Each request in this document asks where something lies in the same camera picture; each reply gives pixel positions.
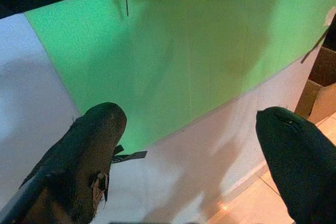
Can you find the cardboard box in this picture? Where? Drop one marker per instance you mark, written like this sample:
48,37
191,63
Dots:
321,87

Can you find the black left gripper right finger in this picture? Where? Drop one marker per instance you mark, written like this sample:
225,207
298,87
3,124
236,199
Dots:
302,163

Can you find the green board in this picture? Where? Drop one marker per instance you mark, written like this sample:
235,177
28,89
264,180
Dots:
162,56

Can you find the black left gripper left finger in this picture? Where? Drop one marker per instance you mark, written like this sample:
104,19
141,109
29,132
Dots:
78,161

